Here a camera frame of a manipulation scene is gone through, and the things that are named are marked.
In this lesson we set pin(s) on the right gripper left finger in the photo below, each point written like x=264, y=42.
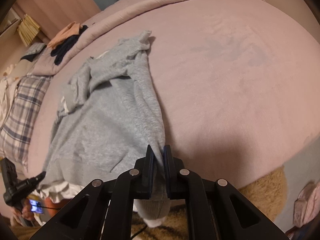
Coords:
x=103, y=209

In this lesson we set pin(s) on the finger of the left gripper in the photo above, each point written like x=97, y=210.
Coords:
x=33, y=182

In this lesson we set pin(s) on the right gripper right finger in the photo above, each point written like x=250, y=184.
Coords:
x=215, y=209

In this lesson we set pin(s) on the grey New York sweatshirt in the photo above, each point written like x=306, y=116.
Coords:
x=107, y=117

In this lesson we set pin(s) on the white crumpled clothes pile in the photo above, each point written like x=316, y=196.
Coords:
x=8, y=91

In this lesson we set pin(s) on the person's left hand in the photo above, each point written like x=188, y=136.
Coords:
x=25, y=213

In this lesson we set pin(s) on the white garment at bed edge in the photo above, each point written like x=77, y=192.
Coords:
x=60, y=192

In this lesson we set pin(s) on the plaid pillow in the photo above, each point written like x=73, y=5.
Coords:
x=17, y=129

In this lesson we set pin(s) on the brown fluffy rug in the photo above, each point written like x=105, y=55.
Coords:
x=268, y=194

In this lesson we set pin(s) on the pink bed sheet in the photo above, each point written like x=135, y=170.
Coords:
x=237, y=80

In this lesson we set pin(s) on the folded navy garment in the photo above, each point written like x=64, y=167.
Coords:
x=60, y=51

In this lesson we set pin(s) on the small plaid folded cloth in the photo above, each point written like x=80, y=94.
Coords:
x=34, y=50

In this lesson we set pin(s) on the straw fringed lamp shade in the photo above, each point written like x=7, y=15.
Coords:
x=28, y=29

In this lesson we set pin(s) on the folded peach garment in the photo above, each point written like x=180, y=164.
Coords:
x=71, y=29

